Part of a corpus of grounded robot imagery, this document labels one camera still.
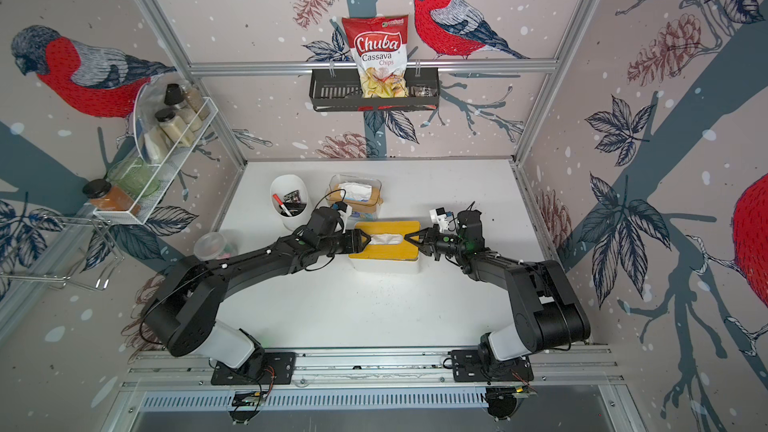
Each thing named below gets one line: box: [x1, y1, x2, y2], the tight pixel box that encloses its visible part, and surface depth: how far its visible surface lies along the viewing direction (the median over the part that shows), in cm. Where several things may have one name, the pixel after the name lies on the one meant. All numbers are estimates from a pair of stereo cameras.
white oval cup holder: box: [270, 174, 313, 231], surface depth 96 cm
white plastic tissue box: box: [348, 256, 421, 274], surface depth 85 cm
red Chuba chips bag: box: [342, 14, 409, 98], surface depth 83 cm
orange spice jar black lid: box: [82, 179, 141, 214], surface depth 63 cm
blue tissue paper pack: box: [351, 211, 375, 220], surface depth 102 cm
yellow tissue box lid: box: [348, 221, 421, 261], surface depth 85 cm
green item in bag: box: [107, 157, 161, 197], surface depth 70 cm
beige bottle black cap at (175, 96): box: [164, 83, 203, 132], surface depth 83 cm
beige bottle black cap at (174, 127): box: [154, 108, 196, 148], surface depth 78 cm
